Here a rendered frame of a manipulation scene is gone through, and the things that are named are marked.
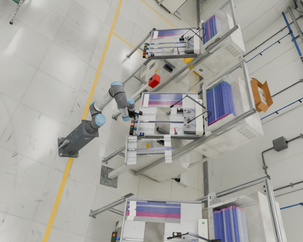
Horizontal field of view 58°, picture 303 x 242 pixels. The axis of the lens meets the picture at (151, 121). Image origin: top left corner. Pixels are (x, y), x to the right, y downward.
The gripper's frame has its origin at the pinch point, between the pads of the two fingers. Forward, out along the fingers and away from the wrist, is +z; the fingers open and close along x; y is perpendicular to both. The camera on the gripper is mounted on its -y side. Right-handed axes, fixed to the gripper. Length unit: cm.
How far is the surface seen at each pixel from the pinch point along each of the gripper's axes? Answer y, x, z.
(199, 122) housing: -74, 6, -6
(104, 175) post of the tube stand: 42, 43, 57
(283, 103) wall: -207, -98, 72
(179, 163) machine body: -51, 19, 63
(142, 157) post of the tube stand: -11.9, 45.4, 8.6
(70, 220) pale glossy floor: 62, 108, 39
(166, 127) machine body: -34, -26, 45
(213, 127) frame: -87, 23, -18
